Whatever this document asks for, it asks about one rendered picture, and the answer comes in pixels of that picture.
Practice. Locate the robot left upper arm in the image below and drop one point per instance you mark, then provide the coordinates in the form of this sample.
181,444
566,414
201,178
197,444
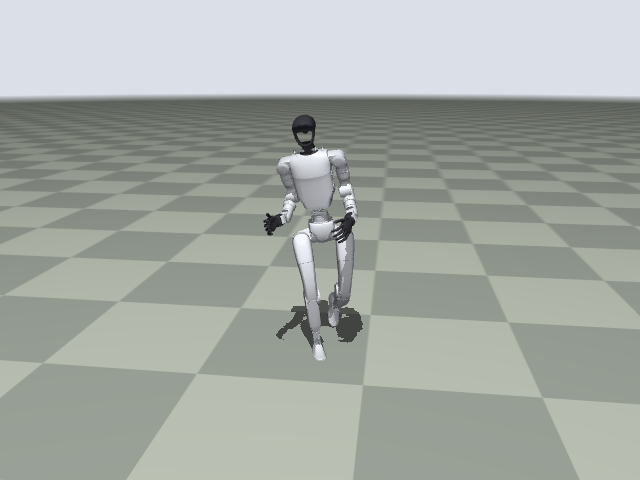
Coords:
339,161

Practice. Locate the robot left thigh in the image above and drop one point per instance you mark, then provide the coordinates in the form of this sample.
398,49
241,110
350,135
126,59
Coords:
345,262

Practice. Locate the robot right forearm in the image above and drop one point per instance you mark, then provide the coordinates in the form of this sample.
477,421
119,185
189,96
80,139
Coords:
287,211

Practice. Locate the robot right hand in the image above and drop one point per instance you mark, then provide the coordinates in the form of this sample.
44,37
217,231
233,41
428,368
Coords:
272,222

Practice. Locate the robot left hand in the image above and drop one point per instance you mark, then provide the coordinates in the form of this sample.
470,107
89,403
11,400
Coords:
346,226

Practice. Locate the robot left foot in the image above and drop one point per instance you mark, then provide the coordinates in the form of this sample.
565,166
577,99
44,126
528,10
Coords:
333,315

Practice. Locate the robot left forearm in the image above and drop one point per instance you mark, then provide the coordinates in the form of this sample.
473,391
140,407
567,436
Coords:
350,204

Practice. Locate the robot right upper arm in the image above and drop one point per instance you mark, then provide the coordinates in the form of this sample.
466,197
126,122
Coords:
284,171

